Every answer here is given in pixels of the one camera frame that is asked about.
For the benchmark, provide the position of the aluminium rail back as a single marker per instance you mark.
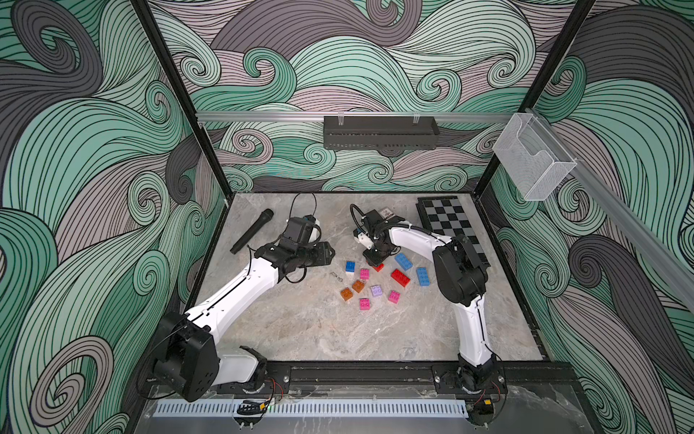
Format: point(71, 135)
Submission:
point(317, 116)

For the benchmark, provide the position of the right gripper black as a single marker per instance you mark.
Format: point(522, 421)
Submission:
point(377, 255)

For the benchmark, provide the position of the light blue lego brick right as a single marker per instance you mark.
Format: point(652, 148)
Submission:
point(423, 277)

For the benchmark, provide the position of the aluminium rail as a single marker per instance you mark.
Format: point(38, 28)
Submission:
point(317, 116)
point(598, 174)

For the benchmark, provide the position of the playing card box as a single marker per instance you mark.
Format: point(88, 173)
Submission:
point(386, 213)

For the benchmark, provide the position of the black microphone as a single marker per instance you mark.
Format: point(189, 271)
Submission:
point(264, 217)

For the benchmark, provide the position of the orange lego brick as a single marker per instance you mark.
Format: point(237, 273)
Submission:
point(346, 294)
point(358, 286)

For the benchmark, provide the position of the orange lego brick lower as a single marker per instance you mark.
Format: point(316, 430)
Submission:
point(346, 294)

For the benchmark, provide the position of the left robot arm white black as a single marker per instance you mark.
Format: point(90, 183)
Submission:
point(185, 355)

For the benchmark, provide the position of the light blue lego brick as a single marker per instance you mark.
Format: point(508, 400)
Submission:
point(423, 277)
point(403, 261)

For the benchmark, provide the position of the black grey chessboard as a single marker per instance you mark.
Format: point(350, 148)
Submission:
point(445, 215)

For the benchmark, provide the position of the lilac lego brick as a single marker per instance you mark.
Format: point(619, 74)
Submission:
point(376, 291)

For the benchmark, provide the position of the black wall tray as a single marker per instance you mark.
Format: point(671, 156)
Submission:
point(381, 134)

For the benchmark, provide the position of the clear plastic wall bin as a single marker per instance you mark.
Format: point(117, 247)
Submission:
point(533, 156)

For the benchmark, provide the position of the aluminium rail right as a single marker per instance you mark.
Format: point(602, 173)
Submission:
point(598, 174)

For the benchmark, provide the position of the pink lego brick lower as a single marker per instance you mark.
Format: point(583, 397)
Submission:
point(365, 304)

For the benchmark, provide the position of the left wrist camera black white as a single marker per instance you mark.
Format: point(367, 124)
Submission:
point(303, 230)

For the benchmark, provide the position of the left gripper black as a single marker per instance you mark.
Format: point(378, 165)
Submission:
point(322, 253)

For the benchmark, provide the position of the light blue lego brick upper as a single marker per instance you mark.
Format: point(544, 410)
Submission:
point(403, 261)

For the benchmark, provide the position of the white slotted cable duct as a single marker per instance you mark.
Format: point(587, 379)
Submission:
point(359, 408)

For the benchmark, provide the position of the pink lego brick right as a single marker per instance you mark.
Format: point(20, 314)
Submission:
point(394, 297)

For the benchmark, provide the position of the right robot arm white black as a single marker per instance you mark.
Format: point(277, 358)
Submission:
point(461, 279)

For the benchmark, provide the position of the orange lego brick upper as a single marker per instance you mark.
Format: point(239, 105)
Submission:
point(358, 286)

